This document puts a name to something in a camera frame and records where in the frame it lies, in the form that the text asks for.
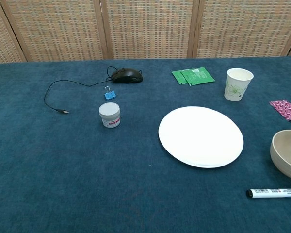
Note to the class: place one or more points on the woven folding screen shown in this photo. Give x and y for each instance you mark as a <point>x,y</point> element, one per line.
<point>148,29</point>

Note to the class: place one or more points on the pink patterned packet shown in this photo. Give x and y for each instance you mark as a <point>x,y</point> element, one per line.
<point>285,110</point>

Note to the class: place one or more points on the small beige bowl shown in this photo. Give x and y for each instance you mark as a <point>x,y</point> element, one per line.
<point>282,155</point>

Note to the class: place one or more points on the paper cup green floral print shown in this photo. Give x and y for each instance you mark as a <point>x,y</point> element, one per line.
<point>236,88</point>

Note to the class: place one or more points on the blue binder clip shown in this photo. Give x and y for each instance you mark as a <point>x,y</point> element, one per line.
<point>109,96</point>

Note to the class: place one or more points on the white round plate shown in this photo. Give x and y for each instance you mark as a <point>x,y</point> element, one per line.
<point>200,137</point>

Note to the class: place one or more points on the blue tablecloth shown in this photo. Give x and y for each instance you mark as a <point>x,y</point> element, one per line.
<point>87,170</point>

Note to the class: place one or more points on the black computer mouse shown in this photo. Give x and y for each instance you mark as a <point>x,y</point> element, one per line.
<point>127,76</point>

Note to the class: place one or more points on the green sachet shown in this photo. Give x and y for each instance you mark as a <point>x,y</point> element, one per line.
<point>198,77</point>
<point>178,77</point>

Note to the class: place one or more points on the white marker black cap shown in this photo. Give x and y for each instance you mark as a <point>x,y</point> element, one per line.
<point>274,193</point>

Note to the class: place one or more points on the white jar red label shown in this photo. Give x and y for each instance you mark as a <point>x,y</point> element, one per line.
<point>109,116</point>

